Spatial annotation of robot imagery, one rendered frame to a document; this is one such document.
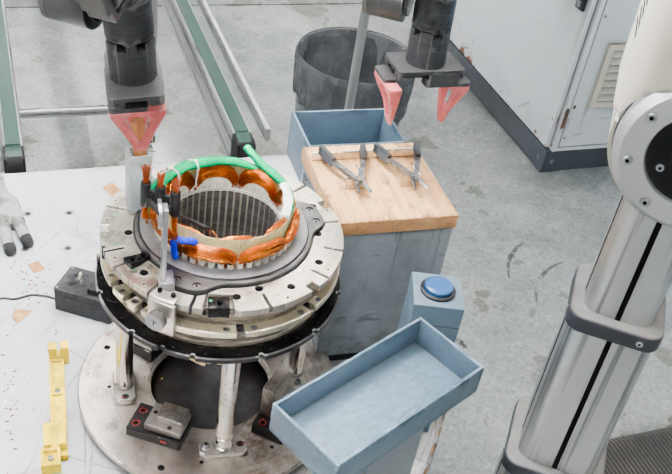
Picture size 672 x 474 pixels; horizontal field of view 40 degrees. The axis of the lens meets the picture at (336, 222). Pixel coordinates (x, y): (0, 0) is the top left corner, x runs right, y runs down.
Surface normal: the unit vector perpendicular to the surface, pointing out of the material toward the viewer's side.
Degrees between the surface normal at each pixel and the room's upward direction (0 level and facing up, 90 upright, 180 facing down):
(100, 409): 0
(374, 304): 90
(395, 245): 90
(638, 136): 90
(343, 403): 0
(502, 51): 90
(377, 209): 0
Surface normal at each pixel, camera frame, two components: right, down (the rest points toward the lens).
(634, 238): -0.31, 0.54
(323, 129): 0.29, 0.61
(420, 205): 0.14, -0.79
